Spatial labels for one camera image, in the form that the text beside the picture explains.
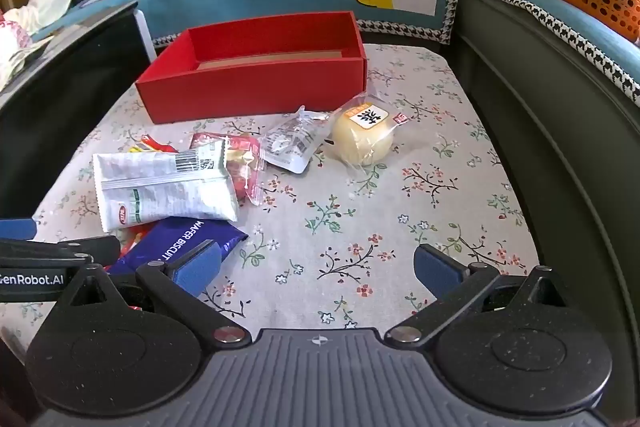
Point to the bun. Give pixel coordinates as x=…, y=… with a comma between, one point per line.
x=362, y=139

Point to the red and yellow snack packet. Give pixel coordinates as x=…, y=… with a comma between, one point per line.
x=147, y=144

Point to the red cardboard box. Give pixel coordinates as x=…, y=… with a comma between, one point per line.
x=250, y=92

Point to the floral tablecloth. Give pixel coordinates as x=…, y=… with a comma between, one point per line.
x=350, y=217

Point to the clear red-printed candy packet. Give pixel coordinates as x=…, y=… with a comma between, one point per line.
x=240, y=169

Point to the white and green snack packet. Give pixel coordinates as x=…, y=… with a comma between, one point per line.
x=165, y=192

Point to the white cloth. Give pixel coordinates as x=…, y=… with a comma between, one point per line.
x=45, y=2

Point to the blue wafer biscuit packet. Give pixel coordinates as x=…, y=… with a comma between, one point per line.
x=165, y=242

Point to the teal houndstooth-trimmed sofa cover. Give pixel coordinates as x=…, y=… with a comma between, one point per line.
x=575, y=22

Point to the vacuum-packed sausage packet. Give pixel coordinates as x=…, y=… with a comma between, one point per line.
x=290, y=142

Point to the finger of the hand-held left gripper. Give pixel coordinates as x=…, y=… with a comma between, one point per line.
x=75, y=249
x=15, y=229

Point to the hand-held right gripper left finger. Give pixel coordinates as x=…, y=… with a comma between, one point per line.
x=197, y=264

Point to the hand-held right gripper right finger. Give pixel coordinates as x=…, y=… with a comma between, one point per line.
x=440, y=269

